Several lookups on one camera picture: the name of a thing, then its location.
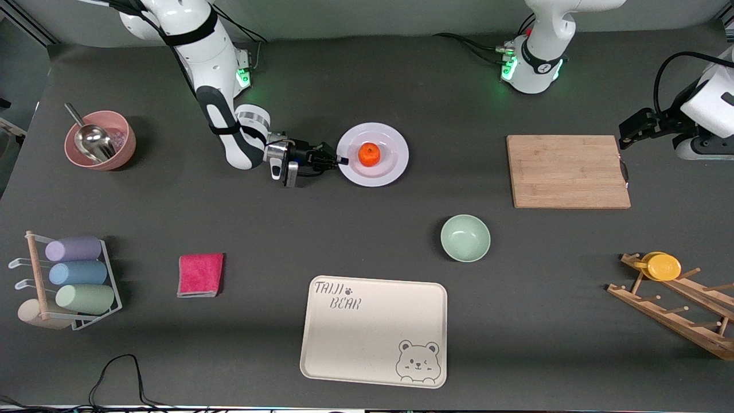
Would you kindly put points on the pink bowl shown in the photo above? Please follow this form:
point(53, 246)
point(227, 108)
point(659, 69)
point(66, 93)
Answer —
point(123, 146)

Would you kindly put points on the pastel purple cup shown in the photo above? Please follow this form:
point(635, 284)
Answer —
point(73, 249)

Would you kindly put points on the beige cup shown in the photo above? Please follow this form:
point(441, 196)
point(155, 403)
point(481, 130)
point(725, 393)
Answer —
point(31, 315)

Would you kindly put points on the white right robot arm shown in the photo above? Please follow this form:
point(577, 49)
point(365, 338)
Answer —
point(215, 63)

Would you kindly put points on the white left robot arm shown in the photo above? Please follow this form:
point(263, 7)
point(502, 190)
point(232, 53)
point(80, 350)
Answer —
point(536, 63)

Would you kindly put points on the cream tray with bear print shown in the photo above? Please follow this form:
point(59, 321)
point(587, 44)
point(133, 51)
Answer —
point(373, 332)

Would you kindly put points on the white round plate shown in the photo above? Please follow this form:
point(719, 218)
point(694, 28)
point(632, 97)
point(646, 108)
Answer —
point(390, 158)

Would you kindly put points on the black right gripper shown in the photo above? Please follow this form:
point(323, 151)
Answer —
point(302, 154)

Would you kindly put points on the pastel blue cup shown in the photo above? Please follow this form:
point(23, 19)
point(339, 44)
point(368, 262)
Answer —
point(79, 273)

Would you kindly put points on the pale green bowl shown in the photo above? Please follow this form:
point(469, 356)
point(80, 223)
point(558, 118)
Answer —
point(465, 238)

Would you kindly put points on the wooden mug rack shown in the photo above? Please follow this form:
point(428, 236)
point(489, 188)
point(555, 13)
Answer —
point(676, 312)

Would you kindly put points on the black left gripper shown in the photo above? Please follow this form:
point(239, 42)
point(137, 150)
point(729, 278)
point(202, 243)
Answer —
point(666, 122)

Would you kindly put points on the pastel green cup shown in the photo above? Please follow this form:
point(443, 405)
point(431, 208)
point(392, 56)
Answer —
point(86, 299)

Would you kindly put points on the metal scoop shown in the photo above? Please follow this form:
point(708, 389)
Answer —
point(94, 140)

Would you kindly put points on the pink folded cloth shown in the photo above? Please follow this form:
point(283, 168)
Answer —
point(199, 275)

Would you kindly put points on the yellow mug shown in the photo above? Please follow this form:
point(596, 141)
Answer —
point(663, 267)

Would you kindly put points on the wooden cutting board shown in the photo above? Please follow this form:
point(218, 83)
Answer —
point(565, 172)

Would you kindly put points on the wooden rod of cup rack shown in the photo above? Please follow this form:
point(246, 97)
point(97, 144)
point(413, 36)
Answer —
point(36, 275)

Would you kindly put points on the orange fruit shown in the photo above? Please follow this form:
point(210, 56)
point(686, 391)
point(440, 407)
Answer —
point(370, 155)

